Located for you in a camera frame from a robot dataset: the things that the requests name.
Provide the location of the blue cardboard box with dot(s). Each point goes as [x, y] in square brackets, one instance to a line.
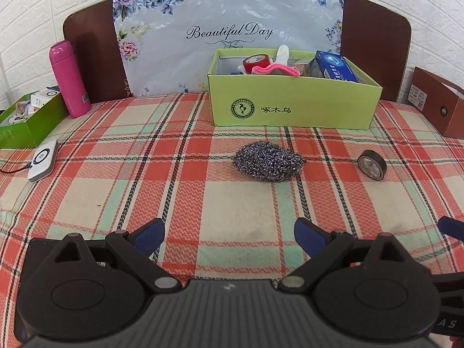
[337, 67]

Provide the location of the plaid bedsheet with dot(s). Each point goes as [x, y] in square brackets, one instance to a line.
[145, 188]

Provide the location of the small white box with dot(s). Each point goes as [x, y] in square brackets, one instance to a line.
[45, 98]

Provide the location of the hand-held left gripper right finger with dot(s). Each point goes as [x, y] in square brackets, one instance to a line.
[311, 234]

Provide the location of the small printed packets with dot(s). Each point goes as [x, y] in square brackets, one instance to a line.
[25, 113]

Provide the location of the black tape roll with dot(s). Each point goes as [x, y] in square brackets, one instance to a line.
[371, 165]

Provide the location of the pink thermos bottle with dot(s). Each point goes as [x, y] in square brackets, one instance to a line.
[69, 79]

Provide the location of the dark green cardboard box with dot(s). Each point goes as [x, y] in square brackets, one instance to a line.
[32, 130]

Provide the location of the iridescent long box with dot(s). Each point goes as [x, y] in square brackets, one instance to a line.
[303, 67]

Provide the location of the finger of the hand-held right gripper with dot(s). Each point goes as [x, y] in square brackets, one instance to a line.
[453, 229]

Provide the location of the floral plastic bag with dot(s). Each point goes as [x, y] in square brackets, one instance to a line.
[174, 61]

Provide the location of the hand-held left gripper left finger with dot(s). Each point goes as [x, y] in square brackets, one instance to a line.
[149, 232]

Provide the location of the brown cardboard box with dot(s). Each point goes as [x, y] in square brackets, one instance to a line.
[442, 112]

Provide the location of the white power bank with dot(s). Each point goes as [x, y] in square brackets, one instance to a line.
[43, 161]

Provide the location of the steel wool scrubber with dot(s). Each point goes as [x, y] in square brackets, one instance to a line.
[268, 161]

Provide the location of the light green cardboard box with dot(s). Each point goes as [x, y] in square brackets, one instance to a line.
[290, 105]

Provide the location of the red tape roll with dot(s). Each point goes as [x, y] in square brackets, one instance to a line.
[255, 63]

